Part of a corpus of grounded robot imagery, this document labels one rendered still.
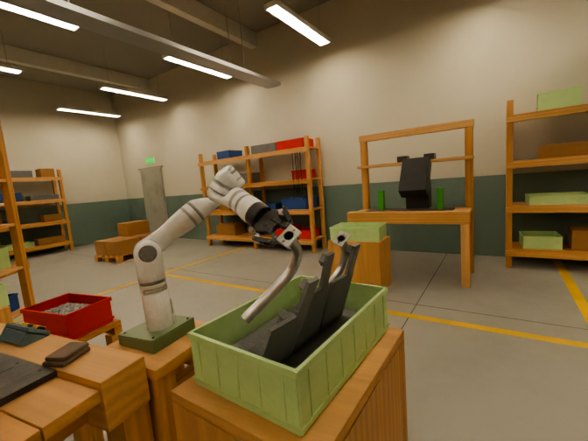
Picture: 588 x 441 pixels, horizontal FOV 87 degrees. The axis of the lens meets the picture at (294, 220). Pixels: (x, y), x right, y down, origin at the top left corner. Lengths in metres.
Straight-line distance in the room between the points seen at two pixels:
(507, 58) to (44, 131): 10.71
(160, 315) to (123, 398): 0.28
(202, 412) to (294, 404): 0.30
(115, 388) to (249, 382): 0.39
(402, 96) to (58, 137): 9.24
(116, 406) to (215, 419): 0.29
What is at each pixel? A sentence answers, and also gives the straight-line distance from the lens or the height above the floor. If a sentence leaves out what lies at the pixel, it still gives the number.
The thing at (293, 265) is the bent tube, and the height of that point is 1.16.
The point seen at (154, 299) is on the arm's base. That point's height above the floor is 1.01.
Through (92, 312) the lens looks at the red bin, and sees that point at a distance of 1.71.
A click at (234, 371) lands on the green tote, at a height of 0.89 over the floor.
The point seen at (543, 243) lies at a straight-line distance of 5.16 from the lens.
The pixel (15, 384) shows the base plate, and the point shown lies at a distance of 1.24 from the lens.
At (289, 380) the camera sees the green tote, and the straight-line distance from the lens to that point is 0.82.
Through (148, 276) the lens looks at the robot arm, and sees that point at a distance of 1.23.
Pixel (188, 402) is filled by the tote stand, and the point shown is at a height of 0.78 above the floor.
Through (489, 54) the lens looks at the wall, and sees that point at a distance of 5.80.
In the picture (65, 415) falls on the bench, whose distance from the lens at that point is 1.05.
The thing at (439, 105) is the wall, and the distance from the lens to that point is 5.73.
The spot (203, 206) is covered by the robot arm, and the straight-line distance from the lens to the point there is 1.24.
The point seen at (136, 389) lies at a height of 0.81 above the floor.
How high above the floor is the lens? 1.39
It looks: 7 degrees down
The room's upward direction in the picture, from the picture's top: 5 degrees counter-clockwise
